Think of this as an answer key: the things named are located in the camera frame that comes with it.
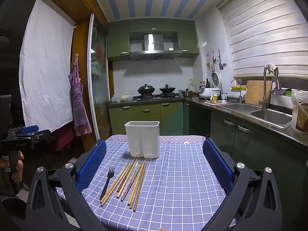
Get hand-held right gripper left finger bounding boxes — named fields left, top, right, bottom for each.
left=25, top=140, right=107, bottom=231

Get clear bag of food packets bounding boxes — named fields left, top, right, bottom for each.
left=291, top=89, right=308, bottom=133

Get row of wooden chopsticks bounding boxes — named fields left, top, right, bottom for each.
left=100, top=156, right=147, bottom=213

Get clear plastic food bag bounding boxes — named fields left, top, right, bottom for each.
left=111, top=91, right=134, bottom=102

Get light green drawer cabinets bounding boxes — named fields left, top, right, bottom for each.
left=108, top=101, right=185, bottom=136

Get person's left forearm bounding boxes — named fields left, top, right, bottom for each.
left=0, top=182, right=26, bottom=222

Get steel double sink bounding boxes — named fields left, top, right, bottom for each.
left=221, top=102, right=293, bottom=129

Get dark stone countertop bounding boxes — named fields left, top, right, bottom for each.
left=108, top=96, right=308, bottom=148

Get green wall cabinets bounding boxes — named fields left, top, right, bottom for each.
left=107, top=19, right=200, bottom=62

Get dark red chair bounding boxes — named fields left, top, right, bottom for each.
left=52, top=125, right=78, bottom=152

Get steel range hood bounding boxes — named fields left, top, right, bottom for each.
left=129, top=32, right=182, bottom=60

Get black plastic fork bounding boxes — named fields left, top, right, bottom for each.
left=99, top=167, right=115, bottom=201

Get glass sliding door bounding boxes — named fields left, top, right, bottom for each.
left=88, top=13, right=109, bottom=141

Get dark green base cabinets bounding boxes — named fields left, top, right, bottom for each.
left=183, top=101, right=308, bottom=210

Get purple plaid apron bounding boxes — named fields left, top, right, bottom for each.
left=70, top=54, right=92, bottom=136

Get pale rag on faucet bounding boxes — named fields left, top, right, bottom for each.
left=263, top=63, right=276, bottom=74

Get white striped window blind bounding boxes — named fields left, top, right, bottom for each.
left=217, top=0, right=308, bottom=79

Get white appliance with round grille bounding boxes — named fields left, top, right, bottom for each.
left=211, top=71, right=222, bottom=89

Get black gas stove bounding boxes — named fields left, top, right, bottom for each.
left=133, top=93, right=181, bottom=101

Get white rice cooker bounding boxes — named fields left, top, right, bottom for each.
left=198, top=87, right=221, bottom=100

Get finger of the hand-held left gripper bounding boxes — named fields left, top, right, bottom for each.
left=30, top=129, right=52, bottom=140
left=21, top=125, right=39, bottom=134

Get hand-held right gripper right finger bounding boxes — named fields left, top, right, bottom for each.
left=202, top=138, right=283, bottom=231

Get white plastic utensil holder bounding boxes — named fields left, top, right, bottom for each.
left=124, top=121, right=161, bottom=159

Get person's left hand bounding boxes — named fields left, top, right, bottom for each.
left=10, top=152, right=25, bottom=184

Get white cloth backdrop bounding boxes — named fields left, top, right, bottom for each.
left=19, top=0, right=76, bottom=133

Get short steel faucet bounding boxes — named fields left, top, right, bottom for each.
left=231, top=79, right=243, bottom=104

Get tall steel faucet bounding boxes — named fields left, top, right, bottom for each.
left=261, top=64, right=274, bottom=110

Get black lidded wok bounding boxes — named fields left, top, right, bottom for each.
left=137, top=84, right=156, bottom=96
left=159, top=83, right=176, bottom=95

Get clear plastic spoon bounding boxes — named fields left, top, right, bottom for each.
left=133, top=158, right=145, bottom=174

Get grey tongs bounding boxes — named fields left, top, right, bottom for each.
left=273, top=67, right=282, bottom=91

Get wooden cutting board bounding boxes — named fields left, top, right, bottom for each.
left=244, top=80, right=273, bottom=106

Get blue checkered tablecloth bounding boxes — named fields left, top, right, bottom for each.
left=56, top=135, right=241, bottom=231

